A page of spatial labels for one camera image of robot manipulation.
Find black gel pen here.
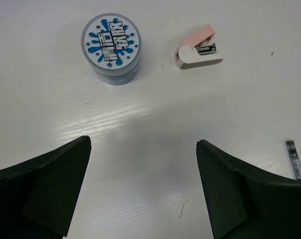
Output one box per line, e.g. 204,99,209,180
286,140,301,181

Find pink white mini stapler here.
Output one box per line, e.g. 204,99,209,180
175,24,223,70

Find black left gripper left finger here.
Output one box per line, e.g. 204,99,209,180
0,136,92,239

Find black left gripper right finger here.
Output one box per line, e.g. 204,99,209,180
196,140,301,239

